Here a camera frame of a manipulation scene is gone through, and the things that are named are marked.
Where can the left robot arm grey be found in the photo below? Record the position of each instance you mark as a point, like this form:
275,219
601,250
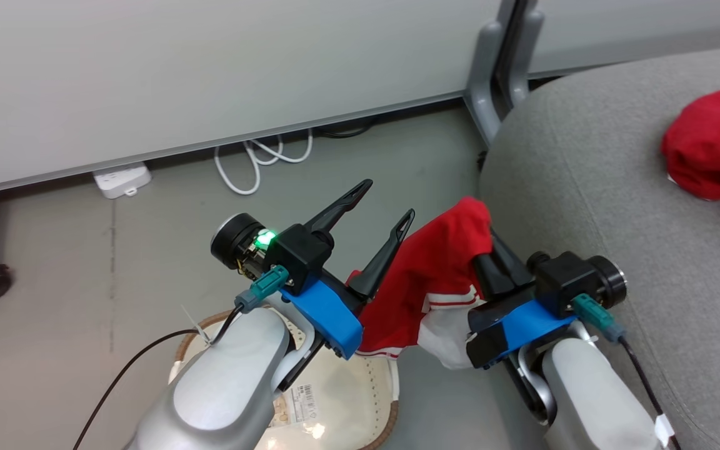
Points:
222,387

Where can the pink white laundry basket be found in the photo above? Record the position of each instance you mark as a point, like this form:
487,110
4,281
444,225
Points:
347,400

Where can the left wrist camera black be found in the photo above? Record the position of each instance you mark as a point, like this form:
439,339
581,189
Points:
297,253

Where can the white zip tie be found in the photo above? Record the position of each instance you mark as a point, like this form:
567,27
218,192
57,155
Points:
196,325

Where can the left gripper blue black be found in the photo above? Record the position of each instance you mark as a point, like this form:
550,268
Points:
329,315

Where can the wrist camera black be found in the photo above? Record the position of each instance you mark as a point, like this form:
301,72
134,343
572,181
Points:
575,278
297,253

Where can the white power strip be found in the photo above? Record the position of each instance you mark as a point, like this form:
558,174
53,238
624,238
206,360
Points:
121,179

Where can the grey partition foot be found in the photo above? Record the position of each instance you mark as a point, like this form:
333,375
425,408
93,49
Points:
522,56
484,81

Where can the red and white garment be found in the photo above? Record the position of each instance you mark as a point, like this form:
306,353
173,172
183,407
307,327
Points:
435,262

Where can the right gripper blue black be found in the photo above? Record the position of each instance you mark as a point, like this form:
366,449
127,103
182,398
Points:
522,328

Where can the grey fabric sofa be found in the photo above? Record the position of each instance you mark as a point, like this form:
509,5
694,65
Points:
585,187

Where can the red cloth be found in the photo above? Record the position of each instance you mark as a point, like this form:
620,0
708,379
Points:
716,144

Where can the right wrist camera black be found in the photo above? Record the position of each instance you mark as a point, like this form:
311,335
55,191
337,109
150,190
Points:
575,278

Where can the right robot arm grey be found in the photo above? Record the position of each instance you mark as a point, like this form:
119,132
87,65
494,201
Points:
585,400

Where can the white partition panel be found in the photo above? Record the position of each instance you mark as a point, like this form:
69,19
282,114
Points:
647,31
210,75

